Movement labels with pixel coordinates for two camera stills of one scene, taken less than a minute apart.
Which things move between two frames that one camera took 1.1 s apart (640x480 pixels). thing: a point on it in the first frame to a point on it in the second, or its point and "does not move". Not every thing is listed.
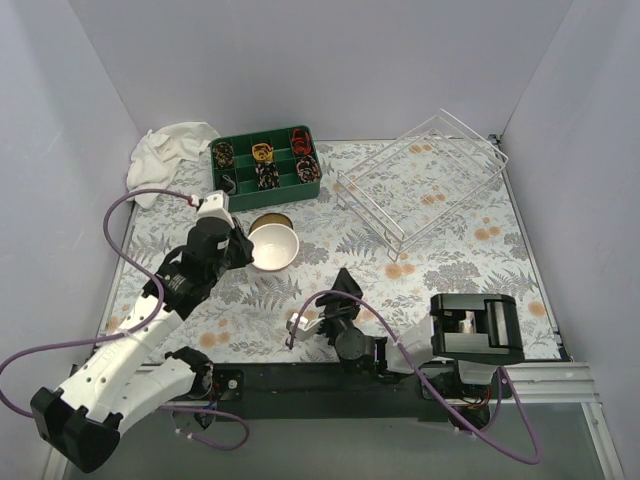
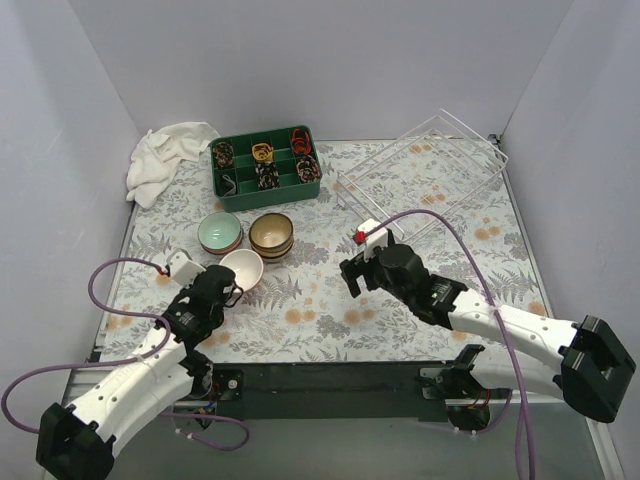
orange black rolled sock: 301,141 does not move
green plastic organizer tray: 266,167 does not move
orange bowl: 276,246 to 247,266
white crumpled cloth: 156,156 does not move
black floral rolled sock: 267,175 does not move
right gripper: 335,305 to 361,270
